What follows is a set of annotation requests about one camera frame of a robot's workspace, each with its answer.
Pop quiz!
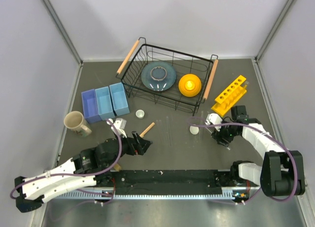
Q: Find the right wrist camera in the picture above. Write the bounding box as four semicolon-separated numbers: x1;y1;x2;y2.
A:
205;113;222;131

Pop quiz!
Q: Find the white round lid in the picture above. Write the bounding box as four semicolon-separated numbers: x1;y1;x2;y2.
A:
189;126;199;135

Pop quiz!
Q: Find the small white cup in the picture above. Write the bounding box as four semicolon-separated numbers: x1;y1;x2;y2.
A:
135;109;145;119

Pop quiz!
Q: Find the beige ceramic mug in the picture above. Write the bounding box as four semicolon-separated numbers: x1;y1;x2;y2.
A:
63;111;92;137

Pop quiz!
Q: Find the wooden test tube clamp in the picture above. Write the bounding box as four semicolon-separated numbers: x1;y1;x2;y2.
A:
140;122;155;138

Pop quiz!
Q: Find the middle light blue bin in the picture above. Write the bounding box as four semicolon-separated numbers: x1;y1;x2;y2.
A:
95;87;115;121

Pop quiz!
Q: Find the clear test tube on table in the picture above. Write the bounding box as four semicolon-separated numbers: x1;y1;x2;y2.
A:
165;116;172;147
157;120;170;147

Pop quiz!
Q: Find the yellow test tube rack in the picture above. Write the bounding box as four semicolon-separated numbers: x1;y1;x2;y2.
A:
211;75;247;117

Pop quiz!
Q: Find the right light blue bin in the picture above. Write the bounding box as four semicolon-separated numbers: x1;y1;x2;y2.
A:
109;83;130;116

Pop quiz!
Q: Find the yellow ridged dome bowl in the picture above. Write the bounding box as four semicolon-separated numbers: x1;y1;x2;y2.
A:
178;74;202;97

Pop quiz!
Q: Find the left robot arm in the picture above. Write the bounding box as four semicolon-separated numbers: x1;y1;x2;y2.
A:
14;131;152;213

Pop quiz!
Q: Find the blue ceramic plate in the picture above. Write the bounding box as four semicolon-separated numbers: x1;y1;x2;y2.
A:
141;61;177;92

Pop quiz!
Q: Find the dark blue plastic bin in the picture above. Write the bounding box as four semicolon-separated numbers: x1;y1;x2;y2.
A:
81;89;101;124

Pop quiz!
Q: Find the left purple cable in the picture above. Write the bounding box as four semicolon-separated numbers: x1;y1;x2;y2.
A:
9;118;123;205

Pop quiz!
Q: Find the light blue bin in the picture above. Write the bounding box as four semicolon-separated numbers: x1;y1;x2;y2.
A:
109;83;130;116
95;87;115;121

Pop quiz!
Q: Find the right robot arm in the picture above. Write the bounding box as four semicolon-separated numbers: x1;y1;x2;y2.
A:
206;105;305;197

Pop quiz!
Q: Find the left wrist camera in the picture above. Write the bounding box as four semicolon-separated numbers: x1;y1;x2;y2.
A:
106;118;127;138

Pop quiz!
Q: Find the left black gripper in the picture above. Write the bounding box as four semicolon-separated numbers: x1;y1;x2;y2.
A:
104;130;152;167

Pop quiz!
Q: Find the black wire dish rack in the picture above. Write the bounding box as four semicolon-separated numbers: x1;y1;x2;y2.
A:
116;37;219;115

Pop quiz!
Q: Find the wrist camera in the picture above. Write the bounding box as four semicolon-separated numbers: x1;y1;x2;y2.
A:
106;118;127;138
205;113;222;131

